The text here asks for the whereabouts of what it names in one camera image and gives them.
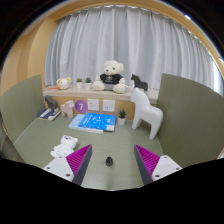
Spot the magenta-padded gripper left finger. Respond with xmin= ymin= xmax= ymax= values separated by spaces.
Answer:
xmin=42 ymin=143 xmax=94 ymax=187

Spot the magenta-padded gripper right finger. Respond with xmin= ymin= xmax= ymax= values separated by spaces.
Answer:
xmin=133 ymin=143 xmax=183 ymax=186

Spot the black charger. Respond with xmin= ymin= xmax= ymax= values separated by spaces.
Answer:
xmin=105 ymin=155 xmax=114 ymax=167

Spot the white bear-shaped power strip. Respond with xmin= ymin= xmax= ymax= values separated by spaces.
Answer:
xmin=50 ymin=134 xmax=79 ymax=159

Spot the light blue book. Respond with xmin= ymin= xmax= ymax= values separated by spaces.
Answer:
xmin=68 ymin=113 xmax=105 ymax=135

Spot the green partition panel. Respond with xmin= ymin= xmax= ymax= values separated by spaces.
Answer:
xmin=0 ymin=74 xmax=47 ymax=144
xmin=155 ymin=72 xmax=224 ymax=169

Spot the navy blue book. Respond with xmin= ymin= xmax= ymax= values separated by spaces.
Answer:
xmin=36 ymin=107 xmax=62 ymax=122

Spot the large white horse figurine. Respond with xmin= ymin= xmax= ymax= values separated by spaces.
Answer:
xmin=129 ymin=87 xmax=164 ymax=140

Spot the pink horse figurine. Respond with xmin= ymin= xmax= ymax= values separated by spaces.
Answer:
xmin=60 ymin=99 xmax=76 ymax=120

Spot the spiky potted plant white pot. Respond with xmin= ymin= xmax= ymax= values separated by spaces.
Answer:
xmin=117 ymin=108 xmax=128 ymax=126

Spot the purple round number sign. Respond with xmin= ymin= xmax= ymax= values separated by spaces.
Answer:
xmin=74 ymin=99 xmax=89 ymax=115

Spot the dark grey horse figurine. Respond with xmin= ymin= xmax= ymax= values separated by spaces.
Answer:
xmin=44 ymin=95 xmax=60 ymax=111

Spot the wooden shelf ledge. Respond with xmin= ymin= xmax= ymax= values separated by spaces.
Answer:
xmin=43 ymin=84 xmax=160 ymax=121

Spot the small cream plush bear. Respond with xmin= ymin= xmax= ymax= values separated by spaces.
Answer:
xmin=55 ymin=76 xmax=73 ymax=91

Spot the small potted plant white pot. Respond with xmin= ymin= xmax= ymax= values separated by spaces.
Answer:
xmin=84 ymin=76 xmax=93 ymax=91
xmin=75 ymin=77 xmax=84 ymax=90

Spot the dark brown horse figurine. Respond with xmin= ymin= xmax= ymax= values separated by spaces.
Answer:
xmin=130 ymin=73 xmax=149 ymax=93

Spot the cream teddy bear black shirt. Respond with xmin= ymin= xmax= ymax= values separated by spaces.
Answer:
xmin=91 ymin=60 xmax=127 ymax=95

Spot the white grey curtain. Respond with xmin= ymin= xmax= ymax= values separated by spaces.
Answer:
xmin=44 ymin=4 xmax=221 ymax=92

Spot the white wall socket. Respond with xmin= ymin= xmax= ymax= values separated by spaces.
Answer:
xmin=86 ymin=98 xmax=101 ymax=112
xmin=102 ymin=99 xmax=116 ymax=113

